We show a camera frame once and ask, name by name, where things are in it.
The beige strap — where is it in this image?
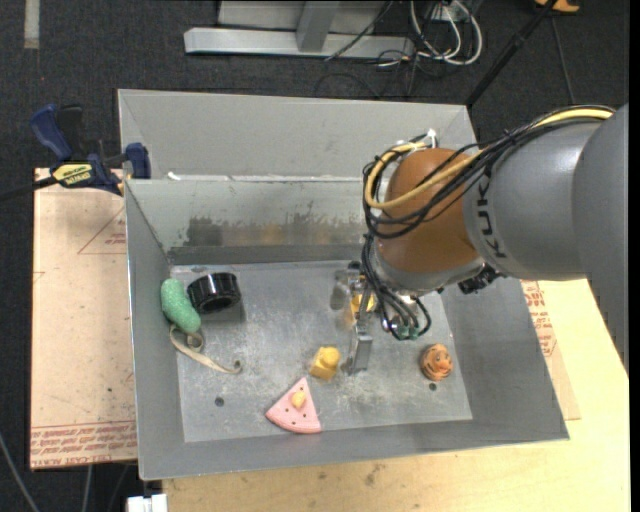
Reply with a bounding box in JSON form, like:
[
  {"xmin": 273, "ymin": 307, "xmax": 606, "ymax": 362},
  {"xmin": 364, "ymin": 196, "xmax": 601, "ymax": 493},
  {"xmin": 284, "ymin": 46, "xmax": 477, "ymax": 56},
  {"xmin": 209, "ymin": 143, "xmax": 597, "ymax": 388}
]
[{"xmin": 169, "ymin": 324, "xmax": 244, "ymax": 376}]

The orange tiger rubber duck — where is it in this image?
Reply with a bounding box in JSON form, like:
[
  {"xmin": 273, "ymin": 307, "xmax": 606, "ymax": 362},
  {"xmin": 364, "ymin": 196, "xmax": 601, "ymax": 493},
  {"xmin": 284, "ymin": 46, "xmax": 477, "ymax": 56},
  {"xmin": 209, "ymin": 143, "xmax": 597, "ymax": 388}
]
[{"xmin": 419, "ymin": 342, "xmax": 455, "ymax": 383}]

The grey metal bin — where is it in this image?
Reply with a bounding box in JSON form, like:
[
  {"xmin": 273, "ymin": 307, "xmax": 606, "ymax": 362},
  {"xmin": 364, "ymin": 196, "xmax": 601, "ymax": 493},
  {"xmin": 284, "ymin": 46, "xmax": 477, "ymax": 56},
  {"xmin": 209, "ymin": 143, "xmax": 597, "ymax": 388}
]
[{"xmin": 117, "ymin": 88, "xmax": 571, "ymax": 482}]

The black plastic ring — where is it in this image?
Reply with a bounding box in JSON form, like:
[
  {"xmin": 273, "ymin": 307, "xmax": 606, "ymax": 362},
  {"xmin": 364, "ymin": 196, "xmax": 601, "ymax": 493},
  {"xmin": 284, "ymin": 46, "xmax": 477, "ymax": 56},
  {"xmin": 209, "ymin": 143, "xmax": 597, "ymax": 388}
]
[{"xmin": 186, "ymin": 272, "xmax": 242, "ymax": 316}]

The brown cardboard board red print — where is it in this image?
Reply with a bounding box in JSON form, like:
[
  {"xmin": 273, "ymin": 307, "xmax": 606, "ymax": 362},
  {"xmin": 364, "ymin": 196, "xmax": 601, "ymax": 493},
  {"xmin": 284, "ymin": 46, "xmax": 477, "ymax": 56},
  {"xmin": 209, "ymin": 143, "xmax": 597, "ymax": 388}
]
[{"xmin": 29, "ymin": 167, "xmax": 582, "ymax": 472}]

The small yellow toy piece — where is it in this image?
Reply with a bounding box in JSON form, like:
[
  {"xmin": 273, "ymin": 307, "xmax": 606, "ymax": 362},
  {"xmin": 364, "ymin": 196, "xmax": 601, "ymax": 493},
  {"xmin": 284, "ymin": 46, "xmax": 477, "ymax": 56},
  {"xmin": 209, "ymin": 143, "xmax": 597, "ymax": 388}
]
[{"xmin": 349, "ymin": 293, "xmax": 377, "ymax": 319}]

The pink wedge toy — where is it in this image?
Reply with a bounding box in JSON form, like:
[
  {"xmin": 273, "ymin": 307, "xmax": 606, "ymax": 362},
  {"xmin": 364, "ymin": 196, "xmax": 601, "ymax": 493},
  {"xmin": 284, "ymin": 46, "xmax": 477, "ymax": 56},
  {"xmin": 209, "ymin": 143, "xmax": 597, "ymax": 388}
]
[{"xmin": 264, "ymin": 376, "xmax": 323, "ymax": 435}]

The green sponge toy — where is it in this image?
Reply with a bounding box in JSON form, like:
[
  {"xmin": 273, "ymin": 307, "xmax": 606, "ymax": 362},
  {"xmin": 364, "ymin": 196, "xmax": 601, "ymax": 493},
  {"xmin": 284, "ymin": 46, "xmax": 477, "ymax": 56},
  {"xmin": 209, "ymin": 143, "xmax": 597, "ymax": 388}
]
[{"xmin": 159, "ymin": 278, "xmax": 203, "ymax": 334}]

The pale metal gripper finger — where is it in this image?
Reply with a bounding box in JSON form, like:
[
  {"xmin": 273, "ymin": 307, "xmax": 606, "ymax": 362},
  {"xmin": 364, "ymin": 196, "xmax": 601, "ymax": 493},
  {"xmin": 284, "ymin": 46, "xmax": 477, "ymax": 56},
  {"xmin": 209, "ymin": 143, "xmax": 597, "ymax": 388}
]
[
  {"xmin": 329, "ymin": 268, "xmax": 363, "ymax": 311},
  {"xmin": 344, "ymin": 333, "xmax": 375, "ymax": 377}
]

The yellow toy block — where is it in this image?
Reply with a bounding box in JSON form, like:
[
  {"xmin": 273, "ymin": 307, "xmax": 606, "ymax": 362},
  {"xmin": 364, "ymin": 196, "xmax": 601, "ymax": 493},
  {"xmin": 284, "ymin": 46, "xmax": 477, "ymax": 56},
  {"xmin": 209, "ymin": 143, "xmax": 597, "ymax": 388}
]
[{"xmin": 308, "ymin": 345, "xmax": 343, "ymax": 383}]

